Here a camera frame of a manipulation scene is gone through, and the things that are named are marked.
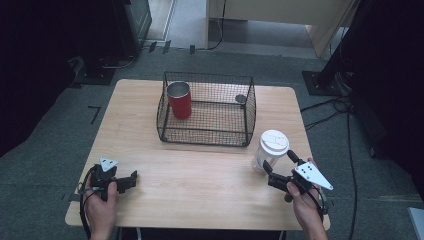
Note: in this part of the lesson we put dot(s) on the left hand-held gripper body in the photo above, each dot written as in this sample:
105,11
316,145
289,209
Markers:
103,176

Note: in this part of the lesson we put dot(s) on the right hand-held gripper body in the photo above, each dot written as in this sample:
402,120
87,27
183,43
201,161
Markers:
306,176

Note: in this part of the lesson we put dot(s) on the clear bottle with white lid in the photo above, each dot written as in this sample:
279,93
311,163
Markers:
270,148

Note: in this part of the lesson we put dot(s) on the red metal cup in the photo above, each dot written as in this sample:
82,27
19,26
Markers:
180,100

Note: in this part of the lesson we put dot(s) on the person's right hand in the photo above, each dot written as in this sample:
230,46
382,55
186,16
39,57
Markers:
308,210

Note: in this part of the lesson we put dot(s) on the person's left hand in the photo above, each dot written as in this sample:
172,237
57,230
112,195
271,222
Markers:
100,213

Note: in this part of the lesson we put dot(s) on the white flat object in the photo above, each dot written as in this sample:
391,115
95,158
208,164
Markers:
417,223

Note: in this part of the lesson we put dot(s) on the dark curtain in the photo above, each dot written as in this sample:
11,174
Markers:
390,83
36,66

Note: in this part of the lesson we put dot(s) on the short black tape strip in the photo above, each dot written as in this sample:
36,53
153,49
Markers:
192,49

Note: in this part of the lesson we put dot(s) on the beige wooden furniture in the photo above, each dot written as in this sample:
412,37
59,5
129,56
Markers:
283,13

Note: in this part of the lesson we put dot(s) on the black cabinet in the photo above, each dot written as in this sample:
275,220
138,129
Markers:
133,23

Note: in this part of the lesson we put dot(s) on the black stand base plate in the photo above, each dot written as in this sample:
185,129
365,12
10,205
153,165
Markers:
320,83
95,75

